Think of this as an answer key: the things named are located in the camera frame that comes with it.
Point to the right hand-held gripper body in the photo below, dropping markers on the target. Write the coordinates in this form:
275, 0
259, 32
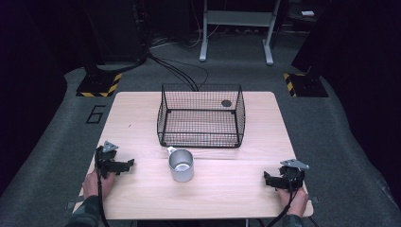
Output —
293, 176

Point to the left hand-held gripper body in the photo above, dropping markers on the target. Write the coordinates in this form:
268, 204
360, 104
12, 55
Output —
104, 156

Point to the person's right hand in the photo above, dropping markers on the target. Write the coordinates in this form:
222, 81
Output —
298, 201

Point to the person's left hand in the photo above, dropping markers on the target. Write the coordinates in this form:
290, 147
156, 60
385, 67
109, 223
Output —
91, 186

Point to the silver metal cup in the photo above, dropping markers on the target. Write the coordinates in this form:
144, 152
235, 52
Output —
181, 167

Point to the black striped-edge stand base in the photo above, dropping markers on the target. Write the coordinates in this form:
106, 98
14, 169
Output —
96, 83
307, 85

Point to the dark round table grommet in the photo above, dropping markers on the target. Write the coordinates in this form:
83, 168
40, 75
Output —
226, 103

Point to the black cabinet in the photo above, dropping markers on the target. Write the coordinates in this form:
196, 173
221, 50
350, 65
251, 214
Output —
116, 28

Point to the small white box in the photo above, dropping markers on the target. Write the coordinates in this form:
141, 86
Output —
307, 13

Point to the white metal stand frame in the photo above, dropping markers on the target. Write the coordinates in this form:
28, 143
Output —
236, 18

